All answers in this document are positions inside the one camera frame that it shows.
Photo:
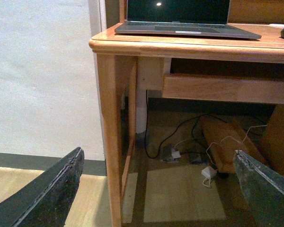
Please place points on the wooden desk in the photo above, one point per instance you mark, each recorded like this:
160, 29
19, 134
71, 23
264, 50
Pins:
127, 62

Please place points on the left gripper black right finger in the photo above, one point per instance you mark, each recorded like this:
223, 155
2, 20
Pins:
263, 189

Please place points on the white power adapter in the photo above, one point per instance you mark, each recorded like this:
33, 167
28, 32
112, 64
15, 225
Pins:
208, 173

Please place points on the grey power strip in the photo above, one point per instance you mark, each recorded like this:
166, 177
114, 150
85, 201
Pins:
166, 156

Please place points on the white pipe with grey base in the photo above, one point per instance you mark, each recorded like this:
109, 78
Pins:
141, 117

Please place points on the wooden keyboard tray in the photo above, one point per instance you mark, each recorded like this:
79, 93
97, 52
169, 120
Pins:
229, 81

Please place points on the grey open laptop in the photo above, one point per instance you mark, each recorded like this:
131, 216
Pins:
206, 18

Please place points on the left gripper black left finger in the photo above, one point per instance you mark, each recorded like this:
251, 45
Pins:
46, 201

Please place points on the wooden rolling cpu stand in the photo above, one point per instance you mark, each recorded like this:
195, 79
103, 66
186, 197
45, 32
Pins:
224, 138

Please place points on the white plug on floor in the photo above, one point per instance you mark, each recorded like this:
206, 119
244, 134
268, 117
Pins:
175, 154

